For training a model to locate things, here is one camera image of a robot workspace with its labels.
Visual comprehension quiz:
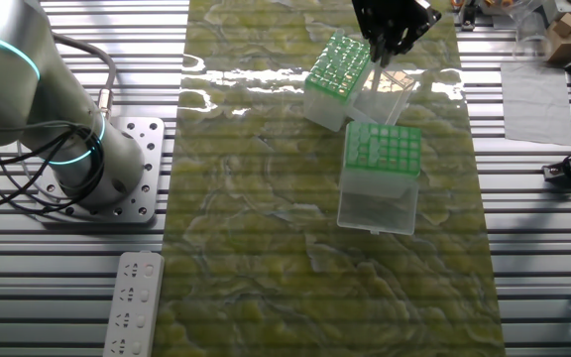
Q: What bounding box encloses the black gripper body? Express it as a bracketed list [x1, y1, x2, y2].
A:
[352, 0, 433, 39]

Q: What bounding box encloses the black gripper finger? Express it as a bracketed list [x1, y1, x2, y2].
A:
[368, 35, 391, 68]
[388, 29, 423, 55]

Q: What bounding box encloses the clear tip box green rack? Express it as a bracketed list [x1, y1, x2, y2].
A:
[336, 122, 423, 237]
[303, 28, 415, 134]

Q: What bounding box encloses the black clamp stand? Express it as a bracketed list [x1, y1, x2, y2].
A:
[458, 0, 478, 32]

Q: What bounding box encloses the clear plastic cup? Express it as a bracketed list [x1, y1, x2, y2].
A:
[511, 0, 553, 61]

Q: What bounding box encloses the white paper sheet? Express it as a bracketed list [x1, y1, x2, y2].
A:
[499, 59, 571, 149]

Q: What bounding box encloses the small brown cardboard box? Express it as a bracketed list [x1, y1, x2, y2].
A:
[543, 12, 571, 64]

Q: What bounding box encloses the green marble pattern mat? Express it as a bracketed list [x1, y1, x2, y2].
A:
[152, 0, 508, 357]

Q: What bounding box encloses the white power strip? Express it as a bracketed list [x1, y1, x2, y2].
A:
[101, 250, 167, 357]

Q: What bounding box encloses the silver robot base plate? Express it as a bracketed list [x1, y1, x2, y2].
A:
[35, 116, 167, 225]

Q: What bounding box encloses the thick grey robot cable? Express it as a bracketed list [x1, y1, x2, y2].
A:
[51, 32, 119, 120]

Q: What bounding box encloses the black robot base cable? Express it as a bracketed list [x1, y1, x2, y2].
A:
[0, 123, 106, 214]

